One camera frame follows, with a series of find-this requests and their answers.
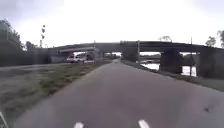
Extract grey asphalt path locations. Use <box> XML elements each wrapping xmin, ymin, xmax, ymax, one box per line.
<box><xmin>13</xmin><ymin>59</ymin><xmax>224</xmax><ymax>128</ymax></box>

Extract white vehicle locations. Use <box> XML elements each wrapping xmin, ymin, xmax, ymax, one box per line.
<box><xmin>65</xmin><ymin>52</ymin><xmax>88</xmax><ymax>64</ymax></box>

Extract concrete bridge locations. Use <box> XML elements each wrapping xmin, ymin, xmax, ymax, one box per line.
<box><xmin>33</xmin><ymin>40</ymin><xmax>224</xmax><ymax>79</ymax></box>

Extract water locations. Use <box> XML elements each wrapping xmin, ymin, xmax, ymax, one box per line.
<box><xmin>139</xmin><ymin>61</ymin><xmax>198</xmax><ymax>78</ymax></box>

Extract robot's own part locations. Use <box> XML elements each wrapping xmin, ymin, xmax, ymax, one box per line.
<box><xmin>73</xmin><ymin>121</ymin><xmax>85</xmax><ymax>128</ymax></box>
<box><xmin>137</xmin><ymin>119</ymin><xmax>151</xmax><ymax>128</ymax></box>

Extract grass verge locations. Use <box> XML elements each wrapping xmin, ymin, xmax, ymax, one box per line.
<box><xmin>121</xmin><ymin>59</ymin><xmax>224</xmax><ymax>93</ymax></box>
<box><xmin>0</xmin><ymin>62</ymin><xmax>111</xmax><ymax>128</ymax></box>

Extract signal pole with lights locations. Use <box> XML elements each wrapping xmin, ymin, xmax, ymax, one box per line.
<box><xmin>39</xmin><ymin>24</ymin><xmax>47</xmax><ymax>48</ymax></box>

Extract dark trees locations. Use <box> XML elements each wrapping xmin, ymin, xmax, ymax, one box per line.
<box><xmin>0</xmin><ymin>19</ymin><xmax>51</xmax><ymax>67</ymax></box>

